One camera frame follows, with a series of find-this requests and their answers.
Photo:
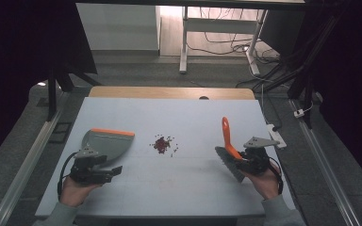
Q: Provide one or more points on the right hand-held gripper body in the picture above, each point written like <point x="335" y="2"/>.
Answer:
<point x="259" y="157"/>

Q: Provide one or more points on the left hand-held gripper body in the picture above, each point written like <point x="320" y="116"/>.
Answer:
<point x="86" y="174"/>

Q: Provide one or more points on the grey dustpan with orange edge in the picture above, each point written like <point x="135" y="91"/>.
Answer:
<point x="108" y="144"/>

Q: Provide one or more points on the person's left hand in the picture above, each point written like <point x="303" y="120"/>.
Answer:
<point x="74" y="192"/>

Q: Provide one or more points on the person's right hand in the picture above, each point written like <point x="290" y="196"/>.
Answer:
<point x="264" y="185"/>

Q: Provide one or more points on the black floor plate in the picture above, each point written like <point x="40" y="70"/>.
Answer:
<point x="60" y="132"/>

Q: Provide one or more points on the pile of red crumbs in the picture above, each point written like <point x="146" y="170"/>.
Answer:
<point x="162" y="145"/>

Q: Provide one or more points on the white plug adapter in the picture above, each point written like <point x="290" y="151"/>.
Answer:
<point x="299" y="113"/>

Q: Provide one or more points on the light grey table mat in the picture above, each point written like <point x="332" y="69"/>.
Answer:
<point x="176" y="182"/>

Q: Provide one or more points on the black metal stand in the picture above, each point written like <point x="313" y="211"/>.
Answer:
<point x="54" y="91"/>
<point x="301" y="78"/>

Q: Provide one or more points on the white cabinet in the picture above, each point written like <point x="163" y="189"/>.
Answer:
<point x="119" y="26"/>

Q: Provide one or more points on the aluminium rail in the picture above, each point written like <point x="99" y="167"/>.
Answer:
<point x="325" y="163"/>
<point x="28" y="158"/>

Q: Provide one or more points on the white desk frame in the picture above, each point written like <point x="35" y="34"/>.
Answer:
<point x="220" y="25"/>

